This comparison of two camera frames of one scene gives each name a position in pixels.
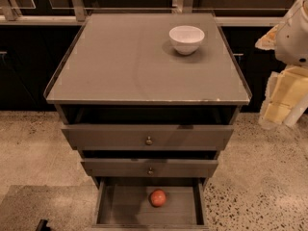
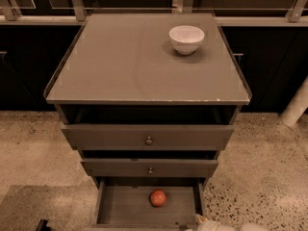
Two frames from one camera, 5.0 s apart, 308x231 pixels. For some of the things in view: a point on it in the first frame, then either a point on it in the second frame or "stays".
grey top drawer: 146,138 stays
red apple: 158,197 stays
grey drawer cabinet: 147,100 stays
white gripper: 294,40 -> 216,225
